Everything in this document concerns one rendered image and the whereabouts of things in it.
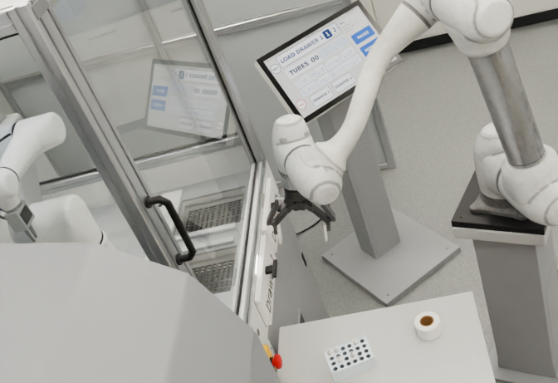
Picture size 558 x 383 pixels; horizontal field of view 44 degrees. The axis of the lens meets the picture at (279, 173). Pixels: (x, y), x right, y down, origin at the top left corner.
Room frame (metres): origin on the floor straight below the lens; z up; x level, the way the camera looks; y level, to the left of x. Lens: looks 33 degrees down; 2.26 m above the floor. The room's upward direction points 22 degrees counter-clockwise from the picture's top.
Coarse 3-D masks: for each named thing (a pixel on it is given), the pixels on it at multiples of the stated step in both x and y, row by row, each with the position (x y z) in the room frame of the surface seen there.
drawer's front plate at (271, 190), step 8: (272, 184) 2.04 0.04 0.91; (272, 192) 2.01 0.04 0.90; (264, 200) 1.94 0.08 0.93; (272, 200) 1.97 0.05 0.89; (264, 208) 1.90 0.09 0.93; (264, 216) 1.85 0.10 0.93; (264, 224) 1.81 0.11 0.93; (264, 232) 1.79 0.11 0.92; (272, 240) 1.80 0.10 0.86; (272, 248) 1.78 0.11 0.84
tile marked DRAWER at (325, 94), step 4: (324, 88) 2.36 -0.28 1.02; (328, 88) 2.36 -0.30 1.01; (316, 92) 2.35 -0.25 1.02; (320, 92) 2.35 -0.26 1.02; (324, 92) 2.35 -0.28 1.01; (328, 92) 2.35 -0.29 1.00; (332, 92) 2.35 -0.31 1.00; (312, 96) 2.34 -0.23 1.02; (316, 96) 2.34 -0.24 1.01; (320, 96) 2.34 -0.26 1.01; (324, 96) 2.34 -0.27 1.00; (328, 96) 2.34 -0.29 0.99; (312, 100) 2.33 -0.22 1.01; (316, 100) 2.33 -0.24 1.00; (320, 100) 2.33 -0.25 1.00; (324, 100) 2.33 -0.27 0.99; (316, 104) 2.32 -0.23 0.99; (320, 104) 2.32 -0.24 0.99
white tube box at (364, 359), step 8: (360, 336) 1.33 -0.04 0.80; (344, 344) 1.33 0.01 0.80; (352, 344) 1.32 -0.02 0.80; (360, 344) 1.31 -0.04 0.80; (368, 344) 1.30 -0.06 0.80; (344, 352) 1.31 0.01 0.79; (360, 352) 1.29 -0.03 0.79; (368, 352) 1.27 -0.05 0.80; (328, 360) 1.30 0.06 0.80; (336, 360) 1.29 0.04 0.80; (344, 360) 1.28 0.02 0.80; (352, 360) 1.27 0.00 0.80; (360, 360) 1.27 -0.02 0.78; (368, 360) 1.25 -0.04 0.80; (336, 368) 1.27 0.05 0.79; (344, 368) 1.25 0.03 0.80; (352, 368) 1.25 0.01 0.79; (360, 368) 1.25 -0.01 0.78; (368, 368) 1.25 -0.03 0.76; (336, 376) 1.25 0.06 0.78; (344, 376) 1.25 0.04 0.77
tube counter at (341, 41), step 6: (342, 36) 2.52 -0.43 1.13; (330, 42) 2.50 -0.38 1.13; (336, 42) 2.50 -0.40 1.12; (342, 42) 2.50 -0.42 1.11; (348, 42) 2.50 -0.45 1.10; (324, 48) 2.48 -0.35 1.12; (330, 48) 2.48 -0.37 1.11; (336, 48) 2.48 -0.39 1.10; (312, 54) 2.46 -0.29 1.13; (318, 54) 2.46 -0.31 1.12; (324, 54) 2.46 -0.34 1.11; (330, 54) 2.46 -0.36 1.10; (312, 60) 2.45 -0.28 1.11; (318, 60) 2.45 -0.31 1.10
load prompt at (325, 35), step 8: (320, 32) 2.53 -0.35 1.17; (328, 32) 2.53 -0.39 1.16; (336, 32) 2.53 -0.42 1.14; (304, 40) 2.50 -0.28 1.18; (312, 40) 2.51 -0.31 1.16; (320, 40) 2.51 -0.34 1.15; (328, 40) 2.51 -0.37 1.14; (296, 48) 2.48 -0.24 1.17; (304, 48) 2.48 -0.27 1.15; (312, 48) 2.48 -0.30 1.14; (280, 56) 2.46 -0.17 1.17; (288, 56) 2.46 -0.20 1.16; (296, 56) 2.46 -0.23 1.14; (280, 64) 2.43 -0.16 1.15; (288, 64) 2.43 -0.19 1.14
